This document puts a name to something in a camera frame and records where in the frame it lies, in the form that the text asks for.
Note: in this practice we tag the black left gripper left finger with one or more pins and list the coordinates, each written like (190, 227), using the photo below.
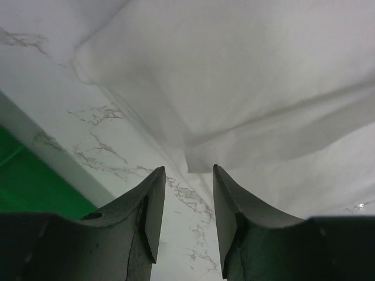
(120, 240)

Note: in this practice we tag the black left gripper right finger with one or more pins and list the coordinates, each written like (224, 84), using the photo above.
(237, 210)

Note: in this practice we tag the white t shirt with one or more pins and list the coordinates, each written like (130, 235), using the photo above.
(279, 93)

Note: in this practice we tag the green plastic basket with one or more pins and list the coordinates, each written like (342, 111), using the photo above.
(28, 184)

